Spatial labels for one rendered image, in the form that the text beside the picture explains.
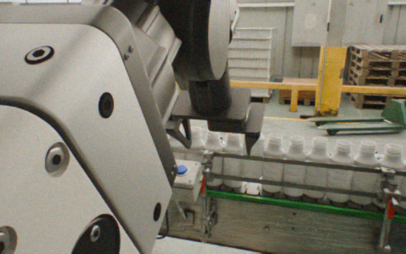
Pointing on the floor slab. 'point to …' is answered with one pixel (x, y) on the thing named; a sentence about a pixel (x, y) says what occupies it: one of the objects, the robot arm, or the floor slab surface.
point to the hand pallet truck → (396, 113)
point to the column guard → (330, 80)
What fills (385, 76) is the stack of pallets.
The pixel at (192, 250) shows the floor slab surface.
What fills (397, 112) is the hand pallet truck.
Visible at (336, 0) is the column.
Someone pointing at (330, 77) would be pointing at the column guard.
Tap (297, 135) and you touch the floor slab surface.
